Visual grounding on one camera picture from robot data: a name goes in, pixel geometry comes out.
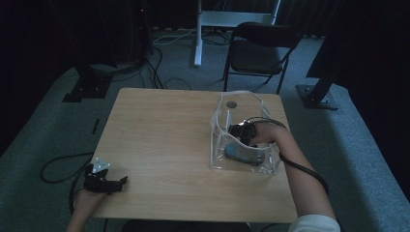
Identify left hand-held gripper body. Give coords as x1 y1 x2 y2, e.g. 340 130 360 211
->
82 157 114 195

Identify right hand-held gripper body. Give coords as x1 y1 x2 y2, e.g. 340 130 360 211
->
236 119 259 147

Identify clear plastic bag white trim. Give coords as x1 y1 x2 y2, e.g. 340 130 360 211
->
209 90 282 176

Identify blue grey oblong object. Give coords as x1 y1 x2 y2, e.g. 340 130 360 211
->
223 143 266 166

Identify person's right hand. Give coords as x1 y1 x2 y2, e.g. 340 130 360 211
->
249 123 285 146

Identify person's left hand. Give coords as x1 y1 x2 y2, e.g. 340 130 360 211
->
73 188 107 212

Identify person's dark clothing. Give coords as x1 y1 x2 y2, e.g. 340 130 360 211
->
121 219 251 232

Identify black folding chair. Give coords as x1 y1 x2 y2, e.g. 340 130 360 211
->
221 21 303 96

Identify black slanted stand base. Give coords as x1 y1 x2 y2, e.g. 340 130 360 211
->
295 59 340 111

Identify black computer tower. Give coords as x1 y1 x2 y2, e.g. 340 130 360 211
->
102 0 153 64

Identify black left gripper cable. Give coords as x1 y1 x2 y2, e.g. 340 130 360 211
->
40 152 95 217

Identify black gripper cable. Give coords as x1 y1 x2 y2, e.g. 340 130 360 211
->
244 116 330 196
40 152 95 217

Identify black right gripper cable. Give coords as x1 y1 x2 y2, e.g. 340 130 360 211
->
244 116 330 196

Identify black stand with base plate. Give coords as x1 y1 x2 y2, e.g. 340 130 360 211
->
62 62 114 103

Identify black floor cables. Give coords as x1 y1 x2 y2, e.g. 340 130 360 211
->
141 30 233 91

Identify white floor cable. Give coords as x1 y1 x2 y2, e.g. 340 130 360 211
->
152 27 198 46

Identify white metal desk frame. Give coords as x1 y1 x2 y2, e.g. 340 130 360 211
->
193 0 282 68

